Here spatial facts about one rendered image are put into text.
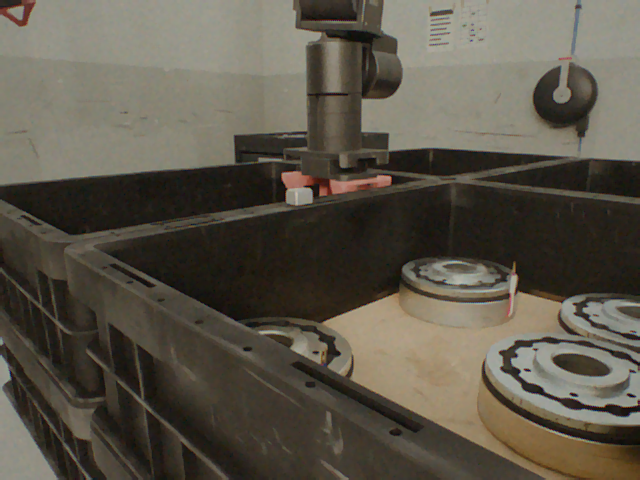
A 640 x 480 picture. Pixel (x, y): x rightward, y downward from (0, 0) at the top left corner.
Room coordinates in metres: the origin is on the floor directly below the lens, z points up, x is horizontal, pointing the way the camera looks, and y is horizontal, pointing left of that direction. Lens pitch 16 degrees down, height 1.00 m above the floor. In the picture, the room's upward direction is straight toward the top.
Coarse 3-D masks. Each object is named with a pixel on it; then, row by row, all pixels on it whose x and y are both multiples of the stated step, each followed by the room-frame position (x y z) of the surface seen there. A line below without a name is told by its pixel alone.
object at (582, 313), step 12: (576, 300) 0.36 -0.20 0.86; (588, 300) 0.37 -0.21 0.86; (600, 300) 0.36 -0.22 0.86; (564, 312) 0.33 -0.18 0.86; (576, 312) 0.34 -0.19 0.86; (588, 312) 0.33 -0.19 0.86; (600, 312) 0.33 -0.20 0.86; (576, 324) 0.31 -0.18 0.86; (588, 324) 0.31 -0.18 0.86; (600, 324) 0.31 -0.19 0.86; (612, 324) 0.31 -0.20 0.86; (588, 336) 0.30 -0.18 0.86; (600, 336) 0.30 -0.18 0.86; (612, 336) 0.29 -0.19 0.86; (624, 336) 0.30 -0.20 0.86; (636, 336) 0.30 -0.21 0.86; (636, 348) 0.28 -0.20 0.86
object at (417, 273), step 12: (408, 264) 0.45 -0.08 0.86; (420, 264) 0.46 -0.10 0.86; (492, 264) 0.45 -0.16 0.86; (408, 276) 0.42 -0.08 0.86; (420, 276) 0.42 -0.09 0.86; (432, 276) 0.42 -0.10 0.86; (492, 276) 0.42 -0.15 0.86; (504, 276) 0.43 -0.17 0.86; (420, 288) 0.40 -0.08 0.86; (432, 288) 0.39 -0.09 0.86; (444, 288) 0.38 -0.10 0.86; (456, 288) 0.38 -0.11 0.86; (468, 288) 0.39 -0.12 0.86; (480, 288) 0.38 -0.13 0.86; (492, 288) 0.38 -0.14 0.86; (504, 288) 0.39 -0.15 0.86
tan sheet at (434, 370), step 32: (352, 320) 0.39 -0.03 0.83; (384, 320) 0.39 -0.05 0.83; (416, 320) 0.39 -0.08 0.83; (512, 320) 0.39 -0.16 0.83; (544, 320) 0.39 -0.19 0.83; (352, 352) 0.33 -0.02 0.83; (384, 352) 0.33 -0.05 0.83; (416, 352) 0.33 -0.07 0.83; (448, 352) 0.33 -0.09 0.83; (480, 352) 0.33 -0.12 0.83; (384, 384) 0.29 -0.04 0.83; (416, 384) 0.29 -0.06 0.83; (448, 384) 0.29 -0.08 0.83; (448, 416) 0.25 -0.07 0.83; (480, 416) 0.25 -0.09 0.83
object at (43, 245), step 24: (192, 168) 0.65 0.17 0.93; (216, 168) 0.67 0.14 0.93; (360, 192) 0.45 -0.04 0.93; (0, 216) 0.36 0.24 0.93; (24, 216) 0.35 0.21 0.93; (216, 216) 0.35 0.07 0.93; (24, 240) 0.32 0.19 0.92; (48, 240) 0.28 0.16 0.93; (72, 240) 0.28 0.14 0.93; (48, 264) 0.28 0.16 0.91
